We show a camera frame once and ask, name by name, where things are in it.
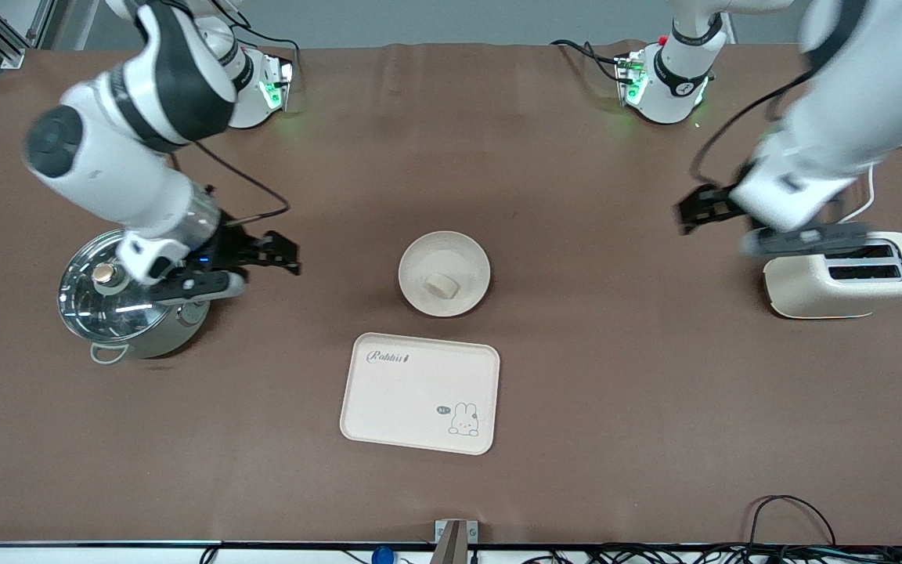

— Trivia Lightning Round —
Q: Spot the cream round plate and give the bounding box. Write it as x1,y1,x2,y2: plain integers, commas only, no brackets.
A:
399,231,492,318

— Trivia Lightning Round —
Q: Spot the cream tray with rabbit print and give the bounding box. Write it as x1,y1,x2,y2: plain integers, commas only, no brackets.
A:
340,332,501,456

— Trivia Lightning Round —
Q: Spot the stainless steel pot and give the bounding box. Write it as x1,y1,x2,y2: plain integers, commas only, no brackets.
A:
89,298,214,366

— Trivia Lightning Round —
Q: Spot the white two-slot toaster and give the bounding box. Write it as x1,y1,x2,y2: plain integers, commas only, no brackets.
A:
763,231,902,320

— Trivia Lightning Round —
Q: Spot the glass pot lid with knob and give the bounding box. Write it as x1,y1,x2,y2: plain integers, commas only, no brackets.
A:
57,229,179,345

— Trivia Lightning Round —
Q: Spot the brown table cover mat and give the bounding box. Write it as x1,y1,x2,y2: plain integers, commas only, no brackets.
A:
0,43,902,547

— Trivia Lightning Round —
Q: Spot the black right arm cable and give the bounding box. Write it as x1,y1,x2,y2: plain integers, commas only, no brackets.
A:
171,141,292,228

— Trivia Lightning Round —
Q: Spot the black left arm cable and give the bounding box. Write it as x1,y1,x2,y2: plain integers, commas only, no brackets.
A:
691,70,814,186

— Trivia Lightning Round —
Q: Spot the white toaster power cable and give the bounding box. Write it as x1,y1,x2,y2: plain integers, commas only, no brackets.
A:
839,137,902,224

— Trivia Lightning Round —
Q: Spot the black arm base cable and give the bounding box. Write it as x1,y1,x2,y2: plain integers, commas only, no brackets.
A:
551,39,626,83
236,20,301,83

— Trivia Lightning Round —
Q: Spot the black looped cable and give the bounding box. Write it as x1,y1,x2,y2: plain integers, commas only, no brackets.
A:
749,495,837,549

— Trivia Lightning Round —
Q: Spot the grey metal camera bracket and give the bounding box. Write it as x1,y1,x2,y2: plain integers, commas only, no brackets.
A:
434,519,478,564

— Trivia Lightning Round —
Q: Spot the black cable bundle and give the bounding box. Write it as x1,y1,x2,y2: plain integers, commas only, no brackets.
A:
521,543,902,564

